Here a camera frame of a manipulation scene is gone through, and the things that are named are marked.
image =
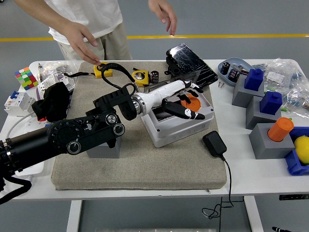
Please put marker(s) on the person's left hand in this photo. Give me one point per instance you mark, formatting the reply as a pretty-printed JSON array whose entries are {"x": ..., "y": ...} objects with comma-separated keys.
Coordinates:
[{"x": 163, "y": 10}]

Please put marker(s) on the round yellow black tape measure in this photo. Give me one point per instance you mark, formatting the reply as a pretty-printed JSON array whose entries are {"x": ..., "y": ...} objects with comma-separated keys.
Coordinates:
[{"x": 140, "y": 76}]

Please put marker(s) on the glossy black case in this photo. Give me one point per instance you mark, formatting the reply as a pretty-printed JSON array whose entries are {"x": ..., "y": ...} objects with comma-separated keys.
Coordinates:
[{"x": 190, "y": 62}]

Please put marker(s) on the person's right forearm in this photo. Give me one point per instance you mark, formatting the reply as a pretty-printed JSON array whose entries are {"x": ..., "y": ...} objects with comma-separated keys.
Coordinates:
[{"x": 43, "y": 12}]

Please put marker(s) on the smoky transparent box lid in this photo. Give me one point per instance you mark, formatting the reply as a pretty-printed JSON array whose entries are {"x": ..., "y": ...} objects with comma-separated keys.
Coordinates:
[{"x": 157, "y": 85}]

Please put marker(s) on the clear plastic bag of parts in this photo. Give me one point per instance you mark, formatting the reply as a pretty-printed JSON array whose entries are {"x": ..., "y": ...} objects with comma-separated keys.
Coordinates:
[
  {"x": 295, "y": 99},
  {"x": 280, "y": 75}
]

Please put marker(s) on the grey block with round hole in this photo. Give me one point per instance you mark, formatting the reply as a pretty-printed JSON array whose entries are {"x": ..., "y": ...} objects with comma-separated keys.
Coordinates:
[{"x": 103, "y": 151}]

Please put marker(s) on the blue plastic bin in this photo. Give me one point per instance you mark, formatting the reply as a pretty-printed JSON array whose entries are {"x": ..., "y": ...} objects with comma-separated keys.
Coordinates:
[{"x": 293, "y": 162}]

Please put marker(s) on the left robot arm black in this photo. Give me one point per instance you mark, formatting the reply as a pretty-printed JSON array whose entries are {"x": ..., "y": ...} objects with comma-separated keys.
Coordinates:
[{"x": 60, "y": 135}]

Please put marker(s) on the white-framed colourful puzzle cube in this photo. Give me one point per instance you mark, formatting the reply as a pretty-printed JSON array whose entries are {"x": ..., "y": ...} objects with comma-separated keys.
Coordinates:
[{"x": 26, "y": 78}]

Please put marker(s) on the white table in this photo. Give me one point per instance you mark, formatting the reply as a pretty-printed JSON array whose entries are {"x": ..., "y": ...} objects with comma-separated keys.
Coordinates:
[{"x": 241, "y": 178}]

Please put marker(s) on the square yellow tape measure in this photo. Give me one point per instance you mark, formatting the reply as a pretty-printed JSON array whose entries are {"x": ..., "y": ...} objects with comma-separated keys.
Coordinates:
[{"x": 109, "y": 73}]

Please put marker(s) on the orange cylinder battery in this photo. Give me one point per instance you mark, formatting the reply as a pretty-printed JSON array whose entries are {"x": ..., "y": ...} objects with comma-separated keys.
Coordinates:
[
  {"x": 281, "y": 130},
  {"x": 193, "y": 106}
]

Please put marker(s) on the white power strip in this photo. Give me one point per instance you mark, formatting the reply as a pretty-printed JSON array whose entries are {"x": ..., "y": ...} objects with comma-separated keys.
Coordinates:
[{"x": 33, "y": 124}]

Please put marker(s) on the clear pen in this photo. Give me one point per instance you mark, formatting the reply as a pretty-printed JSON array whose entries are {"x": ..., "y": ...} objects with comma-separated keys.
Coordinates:
[{"x": 40, "y": 72}]

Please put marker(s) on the small black cylinder battery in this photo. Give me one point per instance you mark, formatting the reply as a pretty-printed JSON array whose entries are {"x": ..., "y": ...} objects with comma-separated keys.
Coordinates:
[{"x": 154, "y": 77}]

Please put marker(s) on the white purple breaker modules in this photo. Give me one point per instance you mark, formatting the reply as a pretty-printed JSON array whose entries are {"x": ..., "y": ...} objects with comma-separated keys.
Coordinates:
[{"x": 48, "y": 81}]

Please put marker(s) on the grey-brown mat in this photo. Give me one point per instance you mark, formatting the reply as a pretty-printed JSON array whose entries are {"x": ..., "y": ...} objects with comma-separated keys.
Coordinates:
[{"x": 135, "y": 169}]

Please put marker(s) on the grey block holder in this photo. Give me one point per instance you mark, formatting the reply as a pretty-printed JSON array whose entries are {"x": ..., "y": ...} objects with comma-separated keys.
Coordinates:
[
  {"x": 254, "y": 116},
  {"x": 268, "y": 149},
  {"x": 240, "y": 96}
]

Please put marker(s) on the black power adapter plug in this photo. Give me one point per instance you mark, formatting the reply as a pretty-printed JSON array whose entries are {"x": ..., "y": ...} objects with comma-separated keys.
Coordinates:
[{"x": 214, "y": 143}]

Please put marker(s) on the yellow ball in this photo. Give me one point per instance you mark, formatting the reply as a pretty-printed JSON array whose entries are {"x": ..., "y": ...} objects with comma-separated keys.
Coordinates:
[{"x": 303, "y": 149}]

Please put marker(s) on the blue block with knob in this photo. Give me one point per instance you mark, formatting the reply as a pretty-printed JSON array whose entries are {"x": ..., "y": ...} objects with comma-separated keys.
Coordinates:
[
  {"x": 253, "y": 81},
  {"x": 271, "y": 104}
]

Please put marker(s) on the white circuit breaker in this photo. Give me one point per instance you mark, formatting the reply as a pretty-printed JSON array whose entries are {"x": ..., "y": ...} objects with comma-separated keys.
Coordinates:
[{"x": 17, "y": 104}]

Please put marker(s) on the blue-grey oval tray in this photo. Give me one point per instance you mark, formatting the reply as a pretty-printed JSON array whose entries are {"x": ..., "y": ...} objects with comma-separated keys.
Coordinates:
[{"x": 227, "y": 78}]

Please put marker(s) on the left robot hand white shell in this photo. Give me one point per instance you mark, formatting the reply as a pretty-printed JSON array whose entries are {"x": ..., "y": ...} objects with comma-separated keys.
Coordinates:
[{"x": 164, "y": 91}]

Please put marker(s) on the black capacitor cylinder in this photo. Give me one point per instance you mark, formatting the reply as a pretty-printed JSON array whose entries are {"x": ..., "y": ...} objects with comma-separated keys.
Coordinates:
[
  {"x": 233, "y": 73},
  {"x": 225, "y": 68}
]

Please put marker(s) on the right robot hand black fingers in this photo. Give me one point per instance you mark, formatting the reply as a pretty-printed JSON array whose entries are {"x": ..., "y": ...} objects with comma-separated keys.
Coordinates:
[{"x": 278, "y": 228}]

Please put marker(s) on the black table control panel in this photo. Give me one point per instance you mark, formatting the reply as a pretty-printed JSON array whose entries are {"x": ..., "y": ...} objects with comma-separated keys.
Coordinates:
[{"x": 293, "y": 197}]

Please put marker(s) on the black cloth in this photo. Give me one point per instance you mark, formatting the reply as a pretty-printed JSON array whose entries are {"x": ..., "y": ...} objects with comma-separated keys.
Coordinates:
[{"x": 51, "y": 101}]

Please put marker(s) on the person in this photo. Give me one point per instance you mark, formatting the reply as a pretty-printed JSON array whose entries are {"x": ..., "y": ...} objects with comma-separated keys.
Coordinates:
[{"x": 96, "y": 14}]

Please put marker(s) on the small metal clip part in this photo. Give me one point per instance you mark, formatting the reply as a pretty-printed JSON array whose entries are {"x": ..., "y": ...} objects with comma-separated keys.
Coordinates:
[{"x": 242, "y": 70}]

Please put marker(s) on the light grey electrical box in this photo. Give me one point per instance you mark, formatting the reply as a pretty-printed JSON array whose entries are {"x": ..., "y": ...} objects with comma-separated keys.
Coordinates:
[{"x": 178, "y": 133}]

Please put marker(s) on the person's right hand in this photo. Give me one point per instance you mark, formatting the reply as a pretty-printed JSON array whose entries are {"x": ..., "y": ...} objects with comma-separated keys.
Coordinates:
[{"x": 77, "y": 38}]

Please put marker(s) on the small green connector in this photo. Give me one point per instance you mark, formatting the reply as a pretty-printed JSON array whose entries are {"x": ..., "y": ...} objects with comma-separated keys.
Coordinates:
[{"x": 285, "y": 109}]

